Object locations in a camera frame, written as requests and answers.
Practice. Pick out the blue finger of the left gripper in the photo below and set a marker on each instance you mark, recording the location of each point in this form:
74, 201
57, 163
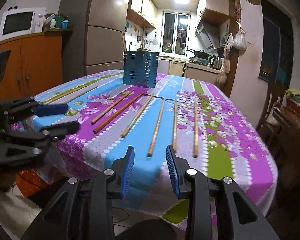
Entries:
48, 110
60, 131

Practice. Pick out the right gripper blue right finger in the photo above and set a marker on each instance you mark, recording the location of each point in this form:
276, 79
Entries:
180, 172

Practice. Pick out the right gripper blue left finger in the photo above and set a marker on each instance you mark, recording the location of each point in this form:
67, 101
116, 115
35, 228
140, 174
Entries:
117, 187

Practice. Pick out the wooden chopstick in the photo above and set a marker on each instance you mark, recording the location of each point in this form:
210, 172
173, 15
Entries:
156, 130
78, 95
132, 123
70, 91
111, 107
195, 143
114, 116
175, 119

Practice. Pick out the kitchen window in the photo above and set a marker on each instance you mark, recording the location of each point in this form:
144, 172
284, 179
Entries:
175, 33

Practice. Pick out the floral striped tablecloth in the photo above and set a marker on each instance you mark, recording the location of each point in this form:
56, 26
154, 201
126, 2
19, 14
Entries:
209, 131

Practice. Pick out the orange wooden cabinet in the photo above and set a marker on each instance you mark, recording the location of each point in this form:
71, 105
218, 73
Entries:
35, 63

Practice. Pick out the white bottle on cabinet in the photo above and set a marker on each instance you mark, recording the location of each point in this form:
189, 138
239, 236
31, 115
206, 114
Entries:
53, 23

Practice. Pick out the green container on cabinet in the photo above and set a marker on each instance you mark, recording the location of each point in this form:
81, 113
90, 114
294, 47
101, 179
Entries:
59, 20

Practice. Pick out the white microwave oven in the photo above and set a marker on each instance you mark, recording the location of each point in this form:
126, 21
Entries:
18, 22

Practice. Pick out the blue slotted utensil holder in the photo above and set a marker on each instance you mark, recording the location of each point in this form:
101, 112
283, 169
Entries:
140, 68

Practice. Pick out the beige hanging bags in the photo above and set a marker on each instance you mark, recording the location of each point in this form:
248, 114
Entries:
225, 60

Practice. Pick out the steel electric kettle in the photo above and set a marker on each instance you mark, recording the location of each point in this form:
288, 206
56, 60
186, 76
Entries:
215, 62

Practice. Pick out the grey three-door refrigerator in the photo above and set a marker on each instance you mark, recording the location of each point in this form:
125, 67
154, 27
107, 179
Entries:
96, 43

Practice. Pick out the black wok on stove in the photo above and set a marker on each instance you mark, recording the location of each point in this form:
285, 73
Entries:
199, 53

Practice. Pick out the dark wooden side table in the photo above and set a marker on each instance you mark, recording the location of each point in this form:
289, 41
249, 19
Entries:
287, 154

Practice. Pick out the dark wooden chair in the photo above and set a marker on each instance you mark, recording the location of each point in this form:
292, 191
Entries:
275, 93

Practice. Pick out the grey range hood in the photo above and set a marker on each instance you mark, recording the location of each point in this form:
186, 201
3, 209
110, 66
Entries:
208, 35

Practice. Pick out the potted plant in red pot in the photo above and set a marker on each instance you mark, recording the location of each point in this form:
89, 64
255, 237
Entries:
293, 99

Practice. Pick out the white hanging plastic bag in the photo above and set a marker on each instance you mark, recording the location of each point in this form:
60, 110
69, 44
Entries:
239, 41

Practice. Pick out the dark curtained window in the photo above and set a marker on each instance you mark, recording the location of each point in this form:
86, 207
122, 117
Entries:
278, 46

